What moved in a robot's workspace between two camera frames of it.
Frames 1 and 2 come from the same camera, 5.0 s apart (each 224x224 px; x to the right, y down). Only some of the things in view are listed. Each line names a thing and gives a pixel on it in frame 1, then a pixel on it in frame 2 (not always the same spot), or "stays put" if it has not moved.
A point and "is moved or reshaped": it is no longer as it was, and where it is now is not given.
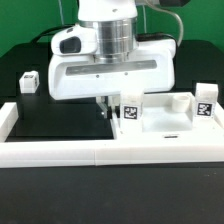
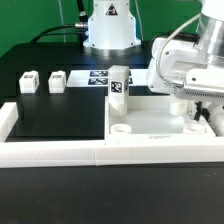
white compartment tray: [171, 116] is moved or reshaped
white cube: [29, 82] stays put
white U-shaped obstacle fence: [91, 152] stays put
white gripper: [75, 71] to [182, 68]
